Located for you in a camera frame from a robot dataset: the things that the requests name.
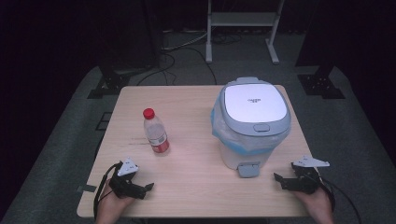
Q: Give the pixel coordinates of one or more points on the person's left hand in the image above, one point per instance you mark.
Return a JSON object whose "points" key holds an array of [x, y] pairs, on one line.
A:
{"points": [[110, 208]]}

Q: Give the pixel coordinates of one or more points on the clear bottle with red cap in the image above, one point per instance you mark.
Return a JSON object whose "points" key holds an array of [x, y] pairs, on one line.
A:
{"points": [[155, 133]]}

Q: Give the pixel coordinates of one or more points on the white metal stand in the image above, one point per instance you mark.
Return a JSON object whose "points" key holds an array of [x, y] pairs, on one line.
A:
{"points": [[241, 19]]}

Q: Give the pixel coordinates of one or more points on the white grey pedal trash can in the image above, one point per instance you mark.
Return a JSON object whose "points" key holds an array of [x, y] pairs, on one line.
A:
{"points": [[255, 102]]}

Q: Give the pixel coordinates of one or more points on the grey tape strip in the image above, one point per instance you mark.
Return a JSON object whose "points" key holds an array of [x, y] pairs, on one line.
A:
{"points": [[86, 188]]}

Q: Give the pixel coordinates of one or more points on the person's right hand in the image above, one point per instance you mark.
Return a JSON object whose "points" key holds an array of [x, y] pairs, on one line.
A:
{"points": [[319, 207]]}

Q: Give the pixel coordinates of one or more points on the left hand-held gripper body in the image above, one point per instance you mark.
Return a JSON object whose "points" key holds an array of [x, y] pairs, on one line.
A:
{"points": [[127, 168]]}

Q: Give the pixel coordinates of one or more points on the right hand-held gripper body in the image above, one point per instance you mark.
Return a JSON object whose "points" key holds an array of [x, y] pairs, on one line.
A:
{"points": [[306, 182]]}

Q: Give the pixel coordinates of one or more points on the black stand base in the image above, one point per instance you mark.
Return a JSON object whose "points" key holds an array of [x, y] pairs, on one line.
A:
{"points": [[109, 84], [320, 84]]}

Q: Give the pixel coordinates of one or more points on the dark floor outlet cover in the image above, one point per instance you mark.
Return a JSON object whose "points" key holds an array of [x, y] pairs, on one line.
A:
{"points": [[103, 121]]}

